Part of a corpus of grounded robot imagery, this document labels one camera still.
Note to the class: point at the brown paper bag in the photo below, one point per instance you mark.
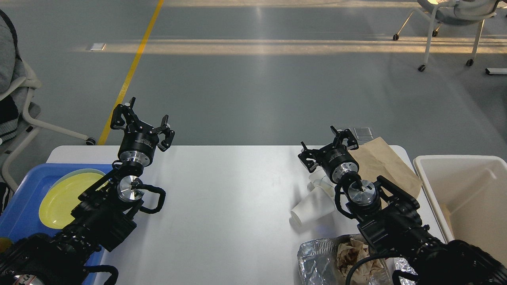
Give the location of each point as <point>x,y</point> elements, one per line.
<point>376,158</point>

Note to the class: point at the small clear plastic lid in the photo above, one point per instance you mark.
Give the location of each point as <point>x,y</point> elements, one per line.
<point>363,133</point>

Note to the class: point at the white office chair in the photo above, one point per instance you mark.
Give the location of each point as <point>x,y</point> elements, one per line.
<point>458,13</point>
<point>19,122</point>

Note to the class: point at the white paper cup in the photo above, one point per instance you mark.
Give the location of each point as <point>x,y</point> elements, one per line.
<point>315,205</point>

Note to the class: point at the white office chair left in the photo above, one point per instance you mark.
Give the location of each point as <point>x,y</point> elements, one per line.
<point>19,122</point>

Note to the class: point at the blue plastic tray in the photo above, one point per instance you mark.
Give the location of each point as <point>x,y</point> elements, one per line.
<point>23,198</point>

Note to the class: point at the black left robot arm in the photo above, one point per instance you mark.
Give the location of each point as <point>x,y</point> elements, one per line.
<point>103,219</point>

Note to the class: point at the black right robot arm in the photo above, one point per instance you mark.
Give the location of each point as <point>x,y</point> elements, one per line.
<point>388,221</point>

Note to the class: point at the aluminium foil sheet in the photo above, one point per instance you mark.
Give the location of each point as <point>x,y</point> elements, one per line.
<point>318,263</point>

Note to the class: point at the white office chair right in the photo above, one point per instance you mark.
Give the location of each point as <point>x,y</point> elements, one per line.
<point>458,13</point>

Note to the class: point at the clear plastic cup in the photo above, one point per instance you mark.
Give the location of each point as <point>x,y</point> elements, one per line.
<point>319,178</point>

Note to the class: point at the white floor socket plate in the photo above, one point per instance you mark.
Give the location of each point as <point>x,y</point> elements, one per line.
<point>97,47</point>

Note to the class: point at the white bar on floor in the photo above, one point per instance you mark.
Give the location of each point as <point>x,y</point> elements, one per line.
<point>496,71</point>

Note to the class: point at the dark teal mug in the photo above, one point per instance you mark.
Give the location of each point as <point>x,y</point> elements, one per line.
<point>5,244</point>

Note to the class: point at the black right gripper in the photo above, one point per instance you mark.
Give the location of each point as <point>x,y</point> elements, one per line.
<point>334,158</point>

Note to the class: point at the yellow plate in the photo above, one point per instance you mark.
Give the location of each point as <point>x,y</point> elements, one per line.
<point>55,208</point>

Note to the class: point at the pale green plate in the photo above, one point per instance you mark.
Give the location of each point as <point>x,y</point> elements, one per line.
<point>91,174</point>

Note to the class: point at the crumpled brown paper napkin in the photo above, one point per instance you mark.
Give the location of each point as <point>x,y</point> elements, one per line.
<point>349,253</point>

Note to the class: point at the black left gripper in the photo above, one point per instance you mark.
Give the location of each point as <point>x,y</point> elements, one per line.
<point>136,146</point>

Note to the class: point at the white plastic bin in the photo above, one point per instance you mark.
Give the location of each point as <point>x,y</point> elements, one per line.
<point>468,196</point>

